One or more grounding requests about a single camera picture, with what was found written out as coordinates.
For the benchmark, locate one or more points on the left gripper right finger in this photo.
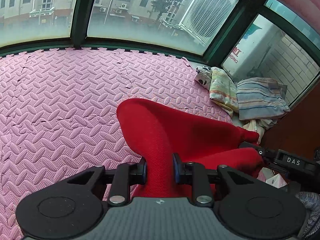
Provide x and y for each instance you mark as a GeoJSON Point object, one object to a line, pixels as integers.
{"type": "Point", "coordinates": [194, 175]}

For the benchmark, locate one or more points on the yellow floral folded cloth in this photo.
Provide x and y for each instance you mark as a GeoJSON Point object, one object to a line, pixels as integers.
{"type": "Point", "coordinates": [222, 91]}

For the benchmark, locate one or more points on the cream crumpled cloth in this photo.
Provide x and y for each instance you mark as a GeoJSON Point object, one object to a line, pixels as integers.
{"type": "Point", "coordinates": [260, 126]}

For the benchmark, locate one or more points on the red fleece garment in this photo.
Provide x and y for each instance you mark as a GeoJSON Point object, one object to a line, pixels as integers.
{"type": "Point", "coordinates": [156, 132]}

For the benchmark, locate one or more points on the white air conditioner unit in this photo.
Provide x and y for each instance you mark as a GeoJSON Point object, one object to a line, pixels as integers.
{"type": "Point", "coordinates": [204, 18]}

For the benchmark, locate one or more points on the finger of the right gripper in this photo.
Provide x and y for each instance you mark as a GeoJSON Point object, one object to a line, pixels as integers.
{"type": "Point", "coordinates": [261, 151]}

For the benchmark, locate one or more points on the clear plastic tissue box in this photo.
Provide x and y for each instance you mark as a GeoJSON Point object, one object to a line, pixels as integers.
{"type": "Point", "coordinates": [266, 175]}

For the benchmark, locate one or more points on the pink foam floor mat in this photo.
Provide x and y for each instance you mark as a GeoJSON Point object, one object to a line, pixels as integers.
{"type": "Point", "coordinates": [58, 113]}

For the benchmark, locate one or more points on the panda print cloth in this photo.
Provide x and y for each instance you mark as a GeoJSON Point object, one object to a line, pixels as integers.
{"type": "Point", "coordinates": [203, 76]}

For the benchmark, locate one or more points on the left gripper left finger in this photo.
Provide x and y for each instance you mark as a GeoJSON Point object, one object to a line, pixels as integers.
{"type": "Point", "coordinates": [126, 175]}

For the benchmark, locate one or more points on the striped folded cloth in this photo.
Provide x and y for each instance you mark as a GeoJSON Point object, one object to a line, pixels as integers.
{"type": "Point", "coordinates": [261, 98]}

